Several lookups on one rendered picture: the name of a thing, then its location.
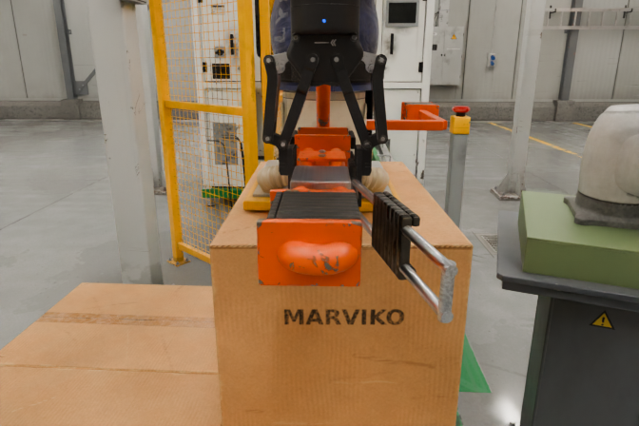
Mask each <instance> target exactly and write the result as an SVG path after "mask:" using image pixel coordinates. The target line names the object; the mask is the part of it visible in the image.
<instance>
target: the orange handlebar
mask: <svg viewBox="0 0 639 426"><path fill-rule="evenodd" d="M418 118H419V119H421V120H386V121H387V130H440V131H441V130H445V129H447V125H448V122H447V121H446V120H444V119H442V118H440V117H438V116H436V115H434V114H433V113H431V112H429V111H427V110H420V111H419V112H418ZM366 127H367V130H375V120H370V119H366ZM298 161H300V162H299V165H315V163H316V162H329V166H345V162H346V156H345V151H341V149H339V148H333V149H331V151H326V150H324V149H321V150H319V151H315V150H314V149H312V148H310V147H307V148H305V149H304V150H303V151H300V153H299V156H298ZM277 256H278V259H279V262H280V263H281V264H282V265H283V266H284V267H286V268H287V269H288V270H290V271H293V272H296V273H299V274H303V275H312V276H324V275H335V274H337V273H340V272H344V271H346V270H348V269H349V268H350V267H352V266H353V265H354V264H355V263H356V262H357V260H358V251H357V249H356V248H355V247H354V246H353V245H352V244H350V243H348V242H330V243H306V242H300V241H291V242H286V243H284V244H283V245H282V246H281V247H280V248H279V250H278V254H277Z"/></svg>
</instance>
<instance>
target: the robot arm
mask: <svg viewBox="0 0 639 426"><path fill-rule="evenodd" d="M359 3H360V0H290V11H291V42H290V45H289V47H288V49H287V52H284V53H280V54H276V55H265V56H264V58H263V62H264V66H265V70H266V74H267V86H266V97H265V109H264V120H263V132H262V140H263V141H264V142H265V143H266V144H270V145H274V146H276V147H277V149H278V150H279V173H280V174H281V175H285V176H288V189H290V181H291V178H292V175H293V172H294V168H295V166H297V145H290V142H291V139H292V136H293V134H294V131H295V128H296V125H297V123H298V120H299V117H300V113H301V111H302V108H303V105H304V102H305V99H306V97H307V94H308V91H309V89H310V87H318V86H322V85H328V86H331V87H338V86H340V88H341V91H342V93H343V96H344V99H345V101H346V104H347V106H348V109H349V112H350V114H351V117H352V120H353V123H354V125H355V128H356V131H357V134H358V137H359V140H360V145H355V165H356V179H358V180H359V181H360V182H362V176H370V174H371V172H372V149H373V148H374V147H375V146H376V145H380V144H386V143H387V141H388V131H387V121H386V109H385V98H384V86H383V73H384V70H385V66H386V62H387V57H386V56H385V55H384V54H379V55H377V54H373V53H369V52H365V51H363V48H362V46H361V44H360V42H359ZM288 61H289V62H290V63H291V64H292V66H293V67H294V69H295V70H296V71H297V73H298V74H299V76H300V82H299V84H298V87H297V91H296V94H295V97H294V100H293V103H292V105H291V107H290V110H289V113H288V116H287V119H286V121H285V124H284V127H283V130H282V133H281V135H280V134H278V133H276V127H277V117H278V106H279V96H280V85H281V73H282V72H284V70H285V64H286V63H287V62H288ZM360 61H363V62H364V63H365V67H366V70H367V71H368V72H370V73H371V88H372V98H373V109H374V119H375V130H376V133H374V134H371V135H369V133H368V130H367V127H366V125H365V123H364V120H363V117H362V114H361V111H360V109H359V106H358V101H357V98H356V95H355V93H354V91H353V88H352V85H351V82H350V79H349V77H350V75H351V74H352V73H353V71H354V70H355V68H356V67H357V66H358V64H359V62H360ZM563 203H565V204H566V205H567V206H568V207H569V209H570V210H571V213H572V215H573V216H574V222H575V223H577V224H580V225H597V226H606V227H616V228H626V229H635V230H639V104H634V105H616V106H610V107H608V108H607V109H606V110H605V111H604V112H603V113H602V114H601V115H600V116H599V117H598V118H597V120H596V121H595V123H594V125H593V126H592V128H591V131H590V133H589V135H588V138H587V141H586V143H585V147H584V151H583V155H582V160H581V165H580V172H579V185H578V190H577V194H576V196H566V197H564V201H563Z"/></svg>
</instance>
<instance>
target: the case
mask: <svg viewBox="0 0 639 426"><path fill-rule="evenodd" d="M265 164H266V162H260V164H259V165H258V167H257V169H256V170H255V172H254V174H253V175H252V177H251V178H250V180H249V182H248V183H247V185H246V187H245V188H244V190H243V192H242V194H241V195H240V197H239V198H238V199H237V201H236V203H235V204H234V206H233V208H232V209H231V211H230V212H229V214H228V216H227V217H226V219H225V221H224V222H223V225H222V226H221V228H220V229H219V231H218V233H217V234H216V236H215V238H214V239H213V241H212V242H211V244H210V245H209V251H210V264H211V279H212V292H213V305H214V319H215V332H216V345H217V360H218V373H219V386H220V400H221V413H222V426H455V423H456V412H457V403H458V393H459V383H460V374H461V364H462V355H463V345H464V335H465V325H466V316H467V306H468V297H469V287H470V277H471V268H472V257H473V248H474V247H473V245H472V244H471V242H470V241H469V240H468V239H467V238H466V236H465V235H464V234H463V233H462V232H461V231H460V229H459V228H458V227H457V226H456V225H455V223H454V222H453V221H452V220H451V219H450V217H449V216H448V215H447V214H446V213H445V211H444V210H443V209H442V208H441V207H440V206H439V204H438V203H437V202H436V201H435V200H434V198H433V197H432V196H431V195H430V194H429V192H428V191H427V190H426V189H425V188H424V187H423V185H422V184H421V183H420V182H419V181H418V179H417V178H416V177H415V176H414V175H413V173H412V172H411V171H410V170H409V169H408V167H407V166H406V165H405V164H404V163H403V162H381V164H382V166H383V168H384V169H385V170H386V172H387V173H388V175H389V179H390V181H391V183H392V184H393V186H394V188H395V190H396V192H397V194H398V196H399V197H400V199H401V201H402V203H403V204H405V205H406V206H407V207H408V208H410V209H411V210H412V211H413V212H415V213H416V214H417V215H418V216H419V217H420V224H419V226H412V227H413V228H414V230H415V231H416V232H417V233H418V234H419V235H421V236H422V237H423V238H424V239H425V240H426V241H427V242H429V243H430V244H431V245H432V246H433V247H434V248H435V249H437V250H438V251H439V252H440V253H441V254H442V255H443V256H444V257H446V258H447V259H448V260H451V261H455V262H456V267H457V269H458V272H457V275H456V276H455V286H454V295H453V305H452V313H453V314H454V318H453V320H452V321H451V322H449V323H442V322H439V321H438V320H437V314H436V313H435V312H434V311H433V309H432V308H431V307H430V306H429V305H428V304H427V302H426V301H425V300H424V299H423V298H422V297H421V296H420V295H419V294H418V292H417V291H416V289H415V288H414V287H413V285H412V284H410V283H409V282H408V281H407V280H403V281H401V280H399V279H398V278H397V276H396V275H395V274H394V272H393V271H392V270H391V269H390V267H389V266H388V265H387V264H386V262H385V261H384V260H383V259H382V258H381V256H380V255H379V254H378V252H377V251H376V250H375V249H374V247H373V246H372V237H371V236H370V235H369V234H368V233H367V231H366V230H365V229H364V228H363V227H362V242H361V269H360V286H288V285H259V278H258V250H257V220H258V219H266V218H267V216H268V213H269V211H270V210H243V207H242V202H243V200H244V199H245V197H246V195H247V194H248V192H249V190H250V189H251V187H252V185H253V184H254V182H255V181H256V180H257V175H258V172H259V171H260V170H261V168H263V167H264V166H265ZM410 264H411V265H412V266H413V267H414V269H415V270H416V273H417V274H418V275H419V277H420V278H421V279H422V280H423V281H424V282H425V283H426V284H427V285H428V286H429V288H430V289H431V290H432V291H433V292H434V293H435V294H436V295H437V296H438V298H439V287H440V277H441V270H440V269H439V268H438V267H437V266H436V265H434V264H433V263H432V262H431V261H430V260H429V259H428V258H427V257H426V256H425V255H424V254H423V253H422V252H421V251H420V250H419V249H418V248H417V247H416V246H415V245H414V244H413V243H412V242H411V248H410Z"/></svg>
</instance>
